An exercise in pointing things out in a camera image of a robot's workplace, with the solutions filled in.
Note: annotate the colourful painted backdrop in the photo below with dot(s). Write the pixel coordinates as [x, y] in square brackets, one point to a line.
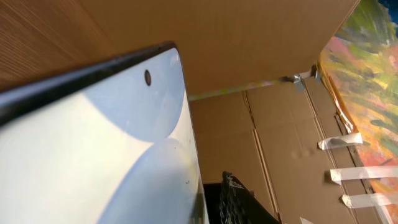
[361, 62]

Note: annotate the blue Samsung Galaxy smartphone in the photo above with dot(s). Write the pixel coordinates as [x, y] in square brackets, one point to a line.
[111, 142]

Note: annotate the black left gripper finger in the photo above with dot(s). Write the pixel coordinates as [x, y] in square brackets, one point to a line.
[229, 202]

